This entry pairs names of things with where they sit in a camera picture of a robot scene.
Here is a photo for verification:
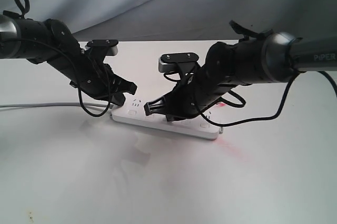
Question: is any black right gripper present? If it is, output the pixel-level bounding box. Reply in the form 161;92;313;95
144;67;237;122

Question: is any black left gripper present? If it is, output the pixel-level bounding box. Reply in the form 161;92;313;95
47;40;137;106

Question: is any white five-outlet power strip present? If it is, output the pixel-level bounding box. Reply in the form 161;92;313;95
111;96;223;140

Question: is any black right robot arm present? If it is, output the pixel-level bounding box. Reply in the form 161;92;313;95
144;21;336;121

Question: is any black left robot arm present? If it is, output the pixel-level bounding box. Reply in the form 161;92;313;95
1;0;137;106

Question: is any grey backdrop cloth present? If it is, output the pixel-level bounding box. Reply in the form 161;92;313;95
1;0;336;41

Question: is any grey power cable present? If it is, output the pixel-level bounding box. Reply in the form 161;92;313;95
0;100;114;109

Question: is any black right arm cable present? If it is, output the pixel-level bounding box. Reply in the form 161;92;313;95
164;70;337;127

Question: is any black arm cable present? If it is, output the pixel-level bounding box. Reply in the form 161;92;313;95
0;38;114;117
164;70;337;127

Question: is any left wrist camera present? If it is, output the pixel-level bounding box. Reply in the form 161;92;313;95
85;39;118;56

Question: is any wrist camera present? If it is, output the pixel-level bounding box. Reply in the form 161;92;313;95
158;52;199;73
85;39;118;56

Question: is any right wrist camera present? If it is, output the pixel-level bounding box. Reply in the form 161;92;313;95
158;52;199;73

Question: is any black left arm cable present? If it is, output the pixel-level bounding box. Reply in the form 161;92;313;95
0;38;114;117

